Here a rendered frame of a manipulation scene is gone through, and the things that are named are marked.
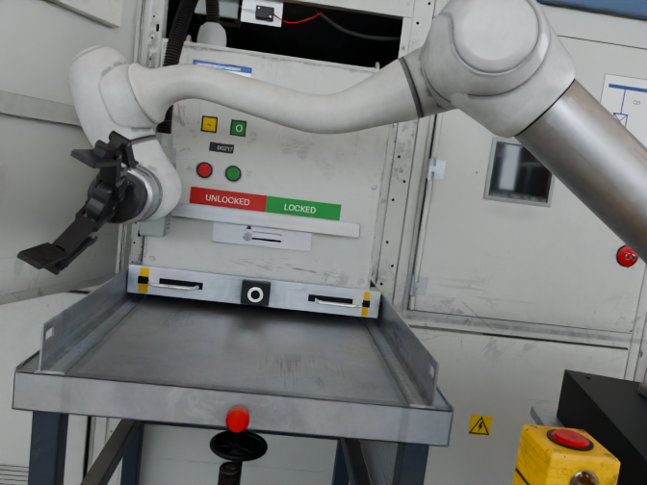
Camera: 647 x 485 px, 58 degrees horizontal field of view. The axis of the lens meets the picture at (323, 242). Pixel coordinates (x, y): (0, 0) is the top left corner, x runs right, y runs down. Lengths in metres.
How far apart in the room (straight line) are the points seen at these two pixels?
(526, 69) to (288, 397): 0.53
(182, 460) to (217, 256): 0.63
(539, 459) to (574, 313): 1.00
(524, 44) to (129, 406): 0.69
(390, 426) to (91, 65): 0.72
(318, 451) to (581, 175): 1.11
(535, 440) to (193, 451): 1.10
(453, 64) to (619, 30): 1.06
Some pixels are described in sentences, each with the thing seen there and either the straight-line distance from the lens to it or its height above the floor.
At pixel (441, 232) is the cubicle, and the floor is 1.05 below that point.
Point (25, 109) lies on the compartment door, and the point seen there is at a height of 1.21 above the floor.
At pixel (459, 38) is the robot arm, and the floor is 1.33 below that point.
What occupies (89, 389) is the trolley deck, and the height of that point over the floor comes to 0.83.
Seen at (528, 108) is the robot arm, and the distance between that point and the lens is 0.76.
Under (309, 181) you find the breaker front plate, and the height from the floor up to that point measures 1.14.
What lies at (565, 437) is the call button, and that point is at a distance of 0.74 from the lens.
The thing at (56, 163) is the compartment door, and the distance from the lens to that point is 1.36.
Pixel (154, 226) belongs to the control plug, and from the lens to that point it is 1.16.
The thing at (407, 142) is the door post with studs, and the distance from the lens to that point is 1.51.
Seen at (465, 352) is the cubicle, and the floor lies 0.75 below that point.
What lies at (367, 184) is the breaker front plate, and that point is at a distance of 1.26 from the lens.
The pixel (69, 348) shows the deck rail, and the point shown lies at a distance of 0.99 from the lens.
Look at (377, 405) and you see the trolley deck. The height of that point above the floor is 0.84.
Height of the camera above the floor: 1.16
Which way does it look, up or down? 7 degrees down
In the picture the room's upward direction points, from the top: 7 degrees clockwise
